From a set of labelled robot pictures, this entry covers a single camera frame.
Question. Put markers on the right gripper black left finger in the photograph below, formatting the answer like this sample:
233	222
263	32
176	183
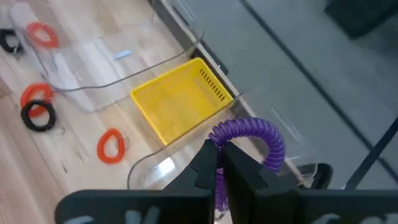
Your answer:
140	208

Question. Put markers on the yellow plastic basket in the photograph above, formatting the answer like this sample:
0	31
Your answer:
177	99

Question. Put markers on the black upright frame post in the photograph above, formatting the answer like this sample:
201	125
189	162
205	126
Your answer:
373	152

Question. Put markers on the dark furniture base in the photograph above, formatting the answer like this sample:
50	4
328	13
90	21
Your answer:
363	15

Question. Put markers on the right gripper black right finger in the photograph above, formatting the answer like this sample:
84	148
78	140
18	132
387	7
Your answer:
280	208

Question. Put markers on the black clamp loop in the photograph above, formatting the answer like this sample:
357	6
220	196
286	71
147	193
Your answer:
325	174

